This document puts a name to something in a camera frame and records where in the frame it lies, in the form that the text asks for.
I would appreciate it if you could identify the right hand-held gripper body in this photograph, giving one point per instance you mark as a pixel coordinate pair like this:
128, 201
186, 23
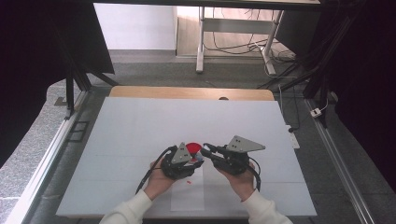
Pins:
233, 163

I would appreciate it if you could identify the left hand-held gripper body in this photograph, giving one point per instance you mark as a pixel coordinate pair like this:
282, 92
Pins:
177, 169

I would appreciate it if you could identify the round red ink pad dish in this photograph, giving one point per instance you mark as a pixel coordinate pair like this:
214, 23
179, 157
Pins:
193, 146

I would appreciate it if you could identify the person's right hand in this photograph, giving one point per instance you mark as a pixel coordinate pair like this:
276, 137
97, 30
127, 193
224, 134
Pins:
239, 184

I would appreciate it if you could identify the person's left hand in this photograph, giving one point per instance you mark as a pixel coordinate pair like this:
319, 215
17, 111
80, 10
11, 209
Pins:
158, 182

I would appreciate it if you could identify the white paper sheet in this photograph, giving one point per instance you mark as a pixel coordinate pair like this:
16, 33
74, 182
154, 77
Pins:
190, 196

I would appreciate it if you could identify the white table cover board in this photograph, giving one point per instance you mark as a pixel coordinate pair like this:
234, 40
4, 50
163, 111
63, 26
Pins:
155, 124

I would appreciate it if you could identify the wooden table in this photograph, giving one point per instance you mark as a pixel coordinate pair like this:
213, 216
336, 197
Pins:
186, 92

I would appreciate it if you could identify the small white adapter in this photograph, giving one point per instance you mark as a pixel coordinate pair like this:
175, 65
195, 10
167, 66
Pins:
316, 112

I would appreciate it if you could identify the black metal stand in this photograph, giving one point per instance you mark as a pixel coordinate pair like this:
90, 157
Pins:
70, 93
323, 93

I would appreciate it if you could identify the black curtain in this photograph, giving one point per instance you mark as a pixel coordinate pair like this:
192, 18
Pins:
31, 62
367, 77

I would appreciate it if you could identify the aluminium floor rail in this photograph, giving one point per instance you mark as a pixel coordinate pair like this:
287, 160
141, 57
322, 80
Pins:
46, 165
336, 158

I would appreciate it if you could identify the white desk frame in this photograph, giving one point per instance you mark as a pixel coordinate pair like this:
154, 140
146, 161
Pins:
236, 25

